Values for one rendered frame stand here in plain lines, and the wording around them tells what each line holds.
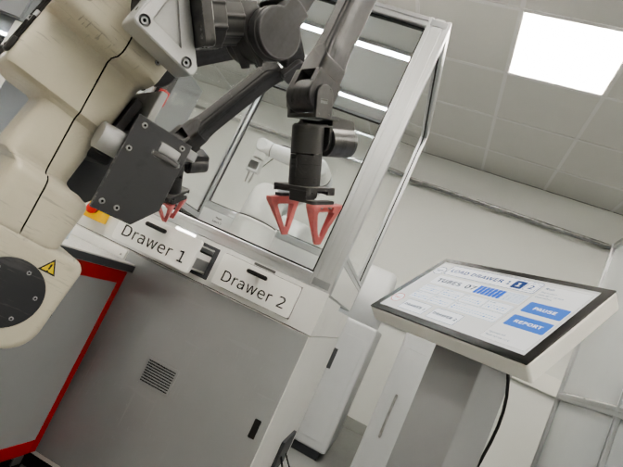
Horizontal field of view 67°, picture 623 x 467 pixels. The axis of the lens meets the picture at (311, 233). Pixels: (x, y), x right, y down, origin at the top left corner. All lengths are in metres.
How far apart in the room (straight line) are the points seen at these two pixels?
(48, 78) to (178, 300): 1.02
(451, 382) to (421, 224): 3.67
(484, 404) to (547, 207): 3.86
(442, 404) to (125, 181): 0.89
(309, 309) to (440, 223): 3.42
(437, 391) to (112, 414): 1.05
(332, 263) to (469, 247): 3.34
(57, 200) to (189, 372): 0.99
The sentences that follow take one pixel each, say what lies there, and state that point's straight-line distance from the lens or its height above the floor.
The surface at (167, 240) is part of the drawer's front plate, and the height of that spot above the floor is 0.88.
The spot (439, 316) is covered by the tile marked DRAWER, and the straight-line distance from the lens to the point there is 1.24.
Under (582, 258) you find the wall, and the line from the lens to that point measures 4.95.
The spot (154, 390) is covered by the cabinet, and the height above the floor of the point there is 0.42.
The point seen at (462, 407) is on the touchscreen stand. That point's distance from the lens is 1.23.
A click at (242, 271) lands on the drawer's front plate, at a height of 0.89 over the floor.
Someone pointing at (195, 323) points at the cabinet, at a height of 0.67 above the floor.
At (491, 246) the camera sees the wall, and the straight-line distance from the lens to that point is 4.82.
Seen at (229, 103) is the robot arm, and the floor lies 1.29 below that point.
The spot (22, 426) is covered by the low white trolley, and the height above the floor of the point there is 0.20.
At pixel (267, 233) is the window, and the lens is 1.63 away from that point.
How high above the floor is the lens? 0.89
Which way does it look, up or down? 8 degrees up
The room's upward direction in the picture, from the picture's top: 25 degrees clockwise
